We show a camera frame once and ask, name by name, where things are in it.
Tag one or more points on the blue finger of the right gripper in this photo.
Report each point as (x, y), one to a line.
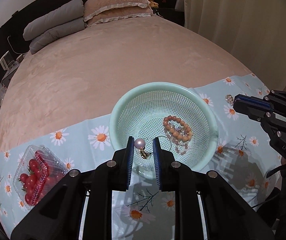
(251, 101)
(253, 112)

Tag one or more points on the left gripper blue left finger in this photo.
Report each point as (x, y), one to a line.
(129, 159)

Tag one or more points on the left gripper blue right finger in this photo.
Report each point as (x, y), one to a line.
(156, 150)

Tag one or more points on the pearl earring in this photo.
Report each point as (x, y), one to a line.
(140, 146)

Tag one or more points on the silver hoop earring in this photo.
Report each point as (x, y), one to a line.
(165, 143)

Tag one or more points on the silver rhinestone earring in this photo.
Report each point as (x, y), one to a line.
(229, 99)

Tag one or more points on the mint green plastic basket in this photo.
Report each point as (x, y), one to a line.
(162, 108)

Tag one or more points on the daisy print blue cloth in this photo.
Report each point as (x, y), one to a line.
(242, 157)

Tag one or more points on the beige curtain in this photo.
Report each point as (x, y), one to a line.
(253, 31)

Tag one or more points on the beige bedspread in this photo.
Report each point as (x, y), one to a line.
(83, 75)

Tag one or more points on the clear box of cherry tomatoes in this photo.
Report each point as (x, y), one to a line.
(38, 171)

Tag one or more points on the lower beige ruffled pillow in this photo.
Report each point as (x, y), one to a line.
(119, 14)

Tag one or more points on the beige ruffled pillow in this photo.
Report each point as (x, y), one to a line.
(119, 14)
(95, 7)

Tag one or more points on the lower grey folded blanket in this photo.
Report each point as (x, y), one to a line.
(56, 33)

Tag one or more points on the grey folded blanket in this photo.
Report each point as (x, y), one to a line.
(64, 14)
(56, 33)

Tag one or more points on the brown teddy bear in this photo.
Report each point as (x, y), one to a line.
(153, 4)

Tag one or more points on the upper grey folded blanket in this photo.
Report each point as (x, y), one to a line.
(64, 14)

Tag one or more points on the white appliance on nightstand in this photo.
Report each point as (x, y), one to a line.
(6, 61)

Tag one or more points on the upper beige ruffled pillow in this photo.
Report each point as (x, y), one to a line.
(95, 7)

